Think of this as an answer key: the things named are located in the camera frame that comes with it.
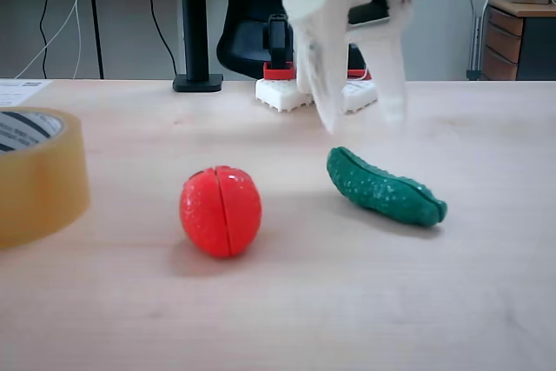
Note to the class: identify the green toy cucumber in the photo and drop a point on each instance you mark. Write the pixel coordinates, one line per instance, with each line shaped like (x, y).
(382, 190)

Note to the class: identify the black office chair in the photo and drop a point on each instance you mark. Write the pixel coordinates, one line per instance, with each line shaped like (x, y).
(239, 41)

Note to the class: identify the grey metal crutch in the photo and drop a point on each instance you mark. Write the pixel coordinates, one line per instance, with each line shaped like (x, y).
(477, 41)

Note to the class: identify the wooden drawer cabinet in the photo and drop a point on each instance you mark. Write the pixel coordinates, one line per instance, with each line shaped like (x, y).
(499, 41)

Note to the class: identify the red toy strawberry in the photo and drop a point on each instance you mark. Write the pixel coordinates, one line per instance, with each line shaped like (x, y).
(208, 214)

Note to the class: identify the white printed paper sheet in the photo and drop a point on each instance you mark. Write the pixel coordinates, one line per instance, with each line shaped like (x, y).
(17, 90)

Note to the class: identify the yellowish packing tape roll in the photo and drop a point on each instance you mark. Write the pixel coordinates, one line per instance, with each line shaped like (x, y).
(39, 193)

